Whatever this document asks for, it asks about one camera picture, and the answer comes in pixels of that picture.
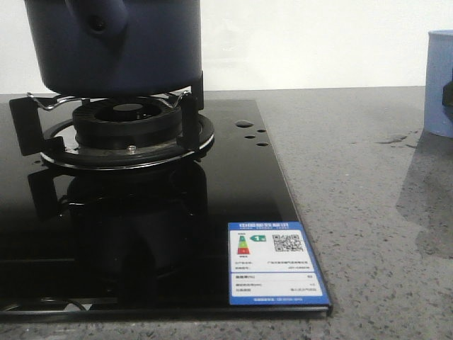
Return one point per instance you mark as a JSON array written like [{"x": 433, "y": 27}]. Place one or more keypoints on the dark blue cooking pot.
[{"x": 100, "y": 49}]

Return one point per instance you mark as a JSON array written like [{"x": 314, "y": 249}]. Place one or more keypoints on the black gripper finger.
[{"x": 447, "y": 99}]

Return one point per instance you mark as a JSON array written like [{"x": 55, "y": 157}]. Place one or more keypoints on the blue energy label sticker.
[{"x": 272, "y": 264}]

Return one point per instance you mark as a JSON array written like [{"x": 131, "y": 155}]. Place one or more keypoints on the black glass gas stove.
[{"x": 139, "y": 245}]

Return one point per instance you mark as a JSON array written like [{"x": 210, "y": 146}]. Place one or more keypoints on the black gas burner head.
[{"x": 117, "y": 123}]

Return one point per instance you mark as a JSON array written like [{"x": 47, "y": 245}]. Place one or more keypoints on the light blue plastic cup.
[{"x": 437, "y": 115}]

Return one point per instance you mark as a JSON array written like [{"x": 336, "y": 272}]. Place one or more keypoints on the black pot support grate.
[{"x": 58, "y": 146}]

